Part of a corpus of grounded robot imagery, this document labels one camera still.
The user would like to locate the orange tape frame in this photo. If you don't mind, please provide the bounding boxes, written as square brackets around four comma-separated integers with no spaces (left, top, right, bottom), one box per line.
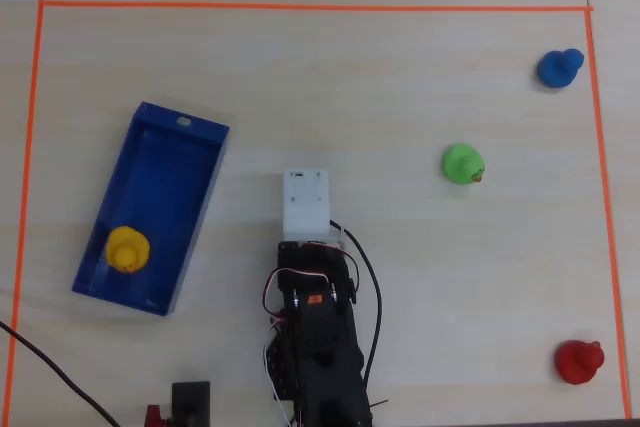
[4,0,632,427]

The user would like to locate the blue plastic box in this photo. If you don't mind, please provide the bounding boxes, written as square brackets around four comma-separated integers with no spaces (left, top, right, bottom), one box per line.
[71,100,231,318]

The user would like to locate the black camera cable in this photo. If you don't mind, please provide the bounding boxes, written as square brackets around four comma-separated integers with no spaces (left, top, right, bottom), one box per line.
[328,219,384,388]

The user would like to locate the red rubber duck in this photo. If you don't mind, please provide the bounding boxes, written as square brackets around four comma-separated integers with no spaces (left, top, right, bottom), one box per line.
[554,339,605,387]

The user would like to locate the thick black cable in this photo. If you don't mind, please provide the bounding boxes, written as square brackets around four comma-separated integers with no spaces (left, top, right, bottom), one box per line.
[0,320,121,427]

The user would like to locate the blue rubber duck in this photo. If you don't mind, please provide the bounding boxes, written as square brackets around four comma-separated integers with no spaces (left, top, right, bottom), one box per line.
[537,48,586,90]

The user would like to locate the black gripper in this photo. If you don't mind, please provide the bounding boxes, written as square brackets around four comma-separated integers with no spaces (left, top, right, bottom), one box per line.
[276,240,360,308]

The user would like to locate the yellow rubber duck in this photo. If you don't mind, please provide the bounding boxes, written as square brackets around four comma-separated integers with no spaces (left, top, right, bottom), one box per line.
[104,225,152,276]

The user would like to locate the red white servo wires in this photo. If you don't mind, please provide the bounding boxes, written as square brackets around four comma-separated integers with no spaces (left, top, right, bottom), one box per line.
[262,266,361,423]

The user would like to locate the green rubber duck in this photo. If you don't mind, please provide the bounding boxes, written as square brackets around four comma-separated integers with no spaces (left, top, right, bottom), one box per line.
[441,142,487,186]

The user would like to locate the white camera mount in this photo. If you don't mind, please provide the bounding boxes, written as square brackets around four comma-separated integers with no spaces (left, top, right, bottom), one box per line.
[282,168,347,250]

